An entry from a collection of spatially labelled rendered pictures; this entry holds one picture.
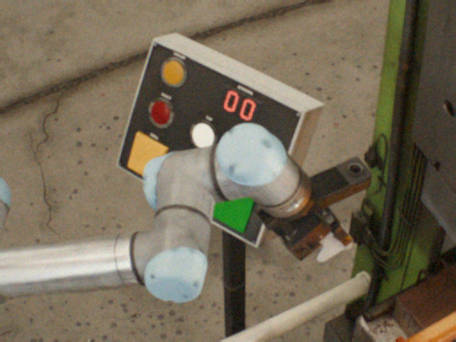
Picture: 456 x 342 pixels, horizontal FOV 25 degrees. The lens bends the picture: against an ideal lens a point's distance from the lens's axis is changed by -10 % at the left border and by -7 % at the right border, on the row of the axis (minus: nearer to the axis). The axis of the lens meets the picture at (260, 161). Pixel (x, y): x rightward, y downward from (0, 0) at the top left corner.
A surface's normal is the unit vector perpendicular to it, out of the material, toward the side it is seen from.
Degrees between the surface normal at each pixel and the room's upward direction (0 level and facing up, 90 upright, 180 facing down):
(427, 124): 90
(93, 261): 38
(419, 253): 90
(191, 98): 60
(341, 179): 3
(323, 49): 0
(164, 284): 90
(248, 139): 27
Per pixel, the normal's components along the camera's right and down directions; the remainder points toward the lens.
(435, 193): -0.86, 0.38
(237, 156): -0.38, -0.40
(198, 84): -0.48, 0.22
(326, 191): 0.04, -0.68
